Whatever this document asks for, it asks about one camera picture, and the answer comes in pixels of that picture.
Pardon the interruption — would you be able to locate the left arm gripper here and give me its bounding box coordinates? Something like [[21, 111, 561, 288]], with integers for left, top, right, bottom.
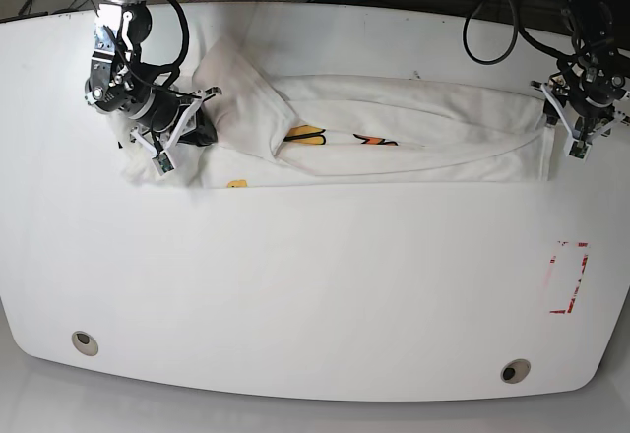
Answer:
[[530, 76, 629, 151]]

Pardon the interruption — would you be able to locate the left table cable grommet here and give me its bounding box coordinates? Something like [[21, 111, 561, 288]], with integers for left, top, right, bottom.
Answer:
[[71, 331, 99, 357]]

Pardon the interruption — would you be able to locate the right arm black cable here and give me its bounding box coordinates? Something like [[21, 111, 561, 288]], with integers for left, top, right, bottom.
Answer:
[[142, 0, 192, 85]]

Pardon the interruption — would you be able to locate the right table cable grommet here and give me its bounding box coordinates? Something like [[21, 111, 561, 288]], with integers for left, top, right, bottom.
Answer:
[[500, 359, 532, 385]]

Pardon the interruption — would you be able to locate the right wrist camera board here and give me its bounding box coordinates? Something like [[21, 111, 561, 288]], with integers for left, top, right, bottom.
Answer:
[[151, 150, 177, 177]]

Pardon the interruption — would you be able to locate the white printed t-shirt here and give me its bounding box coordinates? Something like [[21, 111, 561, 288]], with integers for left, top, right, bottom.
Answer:
[[109, 39, 555, 188]]

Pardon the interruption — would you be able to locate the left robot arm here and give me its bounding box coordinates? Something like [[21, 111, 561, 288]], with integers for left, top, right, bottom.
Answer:
[[538, 0, 629, 159]]

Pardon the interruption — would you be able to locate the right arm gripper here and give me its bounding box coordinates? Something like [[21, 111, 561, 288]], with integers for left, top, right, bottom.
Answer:
[[127, 87, 222, 155]]

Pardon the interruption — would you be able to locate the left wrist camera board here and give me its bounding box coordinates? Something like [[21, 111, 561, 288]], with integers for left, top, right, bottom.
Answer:
[[565, 139, 592, 161]]

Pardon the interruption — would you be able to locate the table cable grommet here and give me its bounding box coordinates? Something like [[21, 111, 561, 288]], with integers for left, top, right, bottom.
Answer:
[[500, 359, 532, 385], [71, 331, 99, 357]]

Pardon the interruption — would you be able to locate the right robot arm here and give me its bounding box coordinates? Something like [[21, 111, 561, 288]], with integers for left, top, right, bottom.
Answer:
[[86, 0, 221, 156]]

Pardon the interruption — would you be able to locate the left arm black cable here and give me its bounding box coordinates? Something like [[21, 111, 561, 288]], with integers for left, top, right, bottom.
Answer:
[[462, 0, 577, 66]]

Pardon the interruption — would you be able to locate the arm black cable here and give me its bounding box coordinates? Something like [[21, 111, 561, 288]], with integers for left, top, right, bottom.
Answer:
[[462, 0, 577, 66], [142, 0, 192, 85]]

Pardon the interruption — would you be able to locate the red tape rectangle marking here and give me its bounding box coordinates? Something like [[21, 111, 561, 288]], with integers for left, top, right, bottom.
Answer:
[[543, 241, 590, 315]]

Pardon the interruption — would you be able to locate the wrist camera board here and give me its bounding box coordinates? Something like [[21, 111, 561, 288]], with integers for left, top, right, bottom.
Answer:
[[565, 139, 592, 161], [151, 150, 177, 177]]

